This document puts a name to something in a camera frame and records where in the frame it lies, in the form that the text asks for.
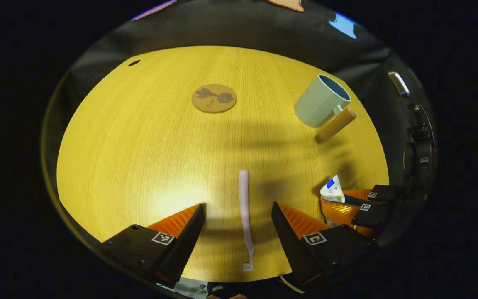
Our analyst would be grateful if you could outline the round cork coaster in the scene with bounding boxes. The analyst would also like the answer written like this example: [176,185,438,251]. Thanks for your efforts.
[192,84,237,114]

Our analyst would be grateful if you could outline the pale pink toothbrush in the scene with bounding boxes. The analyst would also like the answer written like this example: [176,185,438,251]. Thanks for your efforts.
[238,169,255,272]

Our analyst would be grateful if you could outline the white toothpaste tube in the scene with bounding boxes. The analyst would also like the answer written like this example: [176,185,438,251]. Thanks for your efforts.
[320,174,345,204]

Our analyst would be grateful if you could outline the pale green cup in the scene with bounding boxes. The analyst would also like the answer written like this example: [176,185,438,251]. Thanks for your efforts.
[294,74,356,142]

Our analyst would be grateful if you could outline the wooden desktop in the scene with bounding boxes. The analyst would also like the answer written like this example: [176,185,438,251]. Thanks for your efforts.
[56,45,390,284]

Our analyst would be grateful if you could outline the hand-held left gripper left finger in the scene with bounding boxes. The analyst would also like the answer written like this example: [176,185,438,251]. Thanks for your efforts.
[100,203,206,289]

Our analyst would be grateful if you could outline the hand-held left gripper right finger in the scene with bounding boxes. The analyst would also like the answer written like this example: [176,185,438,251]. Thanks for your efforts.
[271,201,380,288]

